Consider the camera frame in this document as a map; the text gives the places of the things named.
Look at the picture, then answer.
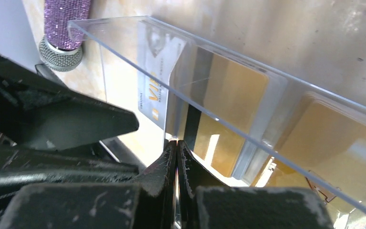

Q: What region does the silver credit card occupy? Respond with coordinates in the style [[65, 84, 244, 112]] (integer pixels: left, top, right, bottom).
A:
[[137, 20, 187, 129]]

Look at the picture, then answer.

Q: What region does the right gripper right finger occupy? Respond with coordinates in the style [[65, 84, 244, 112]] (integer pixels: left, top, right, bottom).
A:
[[177, 140, 333, 229]]

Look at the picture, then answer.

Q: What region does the clear plastic card box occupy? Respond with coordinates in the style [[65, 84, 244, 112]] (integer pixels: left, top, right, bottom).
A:
[[68, 16, 366, 229]]

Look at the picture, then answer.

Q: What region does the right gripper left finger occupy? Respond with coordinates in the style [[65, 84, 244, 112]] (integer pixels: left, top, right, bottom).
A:
[[0, 141, 177, 229]]

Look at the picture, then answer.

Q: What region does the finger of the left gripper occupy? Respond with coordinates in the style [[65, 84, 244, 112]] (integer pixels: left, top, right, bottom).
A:
[[0, 143, 139, 218], [0, 56, 139, 150]]

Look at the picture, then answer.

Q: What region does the purple glitter microphone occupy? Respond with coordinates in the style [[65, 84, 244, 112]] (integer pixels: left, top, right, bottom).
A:
[[38, 0, 92, 72]]

